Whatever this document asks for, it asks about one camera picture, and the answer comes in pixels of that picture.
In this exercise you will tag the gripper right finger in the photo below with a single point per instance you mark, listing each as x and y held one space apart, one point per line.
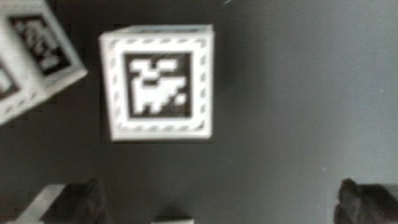
366 203

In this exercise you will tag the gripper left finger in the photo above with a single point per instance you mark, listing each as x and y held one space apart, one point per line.
68 204

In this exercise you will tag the white tagged cube leg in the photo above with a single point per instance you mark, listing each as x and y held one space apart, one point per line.
158 82
41 67

